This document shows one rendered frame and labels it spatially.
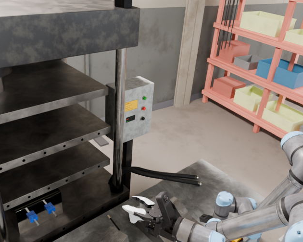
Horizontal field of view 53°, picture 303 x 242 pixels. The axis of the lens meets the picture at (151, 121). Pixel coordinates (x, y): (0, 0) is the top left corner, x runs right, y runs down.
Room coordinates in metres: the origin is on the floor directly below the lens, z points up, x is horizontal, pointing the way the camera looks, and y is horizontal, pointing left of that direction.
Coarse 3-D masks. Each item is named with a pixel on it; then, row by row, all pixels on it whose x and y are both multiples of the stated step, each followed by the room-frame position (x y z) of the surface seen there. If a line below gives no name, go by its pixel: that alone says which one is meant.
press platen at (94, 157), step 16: (80, 144) 1.78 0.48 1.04; (48, 160) 1.57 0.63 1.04; (64, 160) 1.58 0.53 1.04; (80, 160) 1.60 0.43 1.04; (96, 160) 1.61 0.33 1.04; (0, 176) 1.38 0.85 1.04; (16, 176) 1.39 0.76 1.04; (32, 176) 1.40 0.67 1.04; (48, 176) 1.41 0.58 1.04; (64, 176) 1.43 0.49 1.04; (80, 176) 1.49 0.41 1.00; (0, 192) 1.25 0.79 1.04; (16, 192) 1.26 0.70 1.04; (32, 192) 1.27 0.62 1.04
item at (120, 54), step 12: (120, 60) 1.61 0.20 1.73; (120, 72) 1.61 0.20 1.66; (120, 84) 1.61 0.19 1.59; (120, 96) 1.61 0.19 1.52; (120, 108) 1.61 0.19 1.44; (120, 120) 1.61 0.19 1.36; (120, 132) 1.62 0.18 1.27; (120, 144) 1.62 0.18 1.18; (120, 156) 1.62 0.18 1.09; (120, 168) 1.62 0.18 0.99; (120, 180) 1.63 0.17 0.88
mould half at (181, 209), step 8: (176, 200) 1.42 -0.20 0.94; (184, 208) 1.38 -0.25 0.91; (128, 216) 1.37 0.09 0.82; (184, 216) 1.34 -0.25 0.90; (136, 224) 1.31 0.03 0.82; (144, 224) 1.27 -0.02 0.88; (200, 224) 1.30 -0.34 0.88; (144, 232) 1.26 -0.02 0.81; (152, 232) 1.22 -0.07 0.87; (152, 240) 1.21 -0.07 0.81; (160, 240) 1.17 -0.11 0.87; (168, 240) 1.16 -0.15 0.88
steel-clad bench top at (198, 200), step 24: (192, 168) 1.94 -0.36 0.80; (216, 168) 1.97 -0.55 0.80; (144, 192) 1.62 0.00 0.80; (168, 192) 1.64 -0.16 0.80; (192, 192) 1.67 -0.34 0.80; (216, 192) 1.69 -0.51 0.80; (240, 192) 1.71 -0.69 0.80; (120, 216) 1.38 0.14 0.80; (192, 216) 1.44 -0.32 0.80; (72, 240) 1.17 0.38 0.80; (96, 240) 1.19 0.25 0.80; (144, 240) 1.22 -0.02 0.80
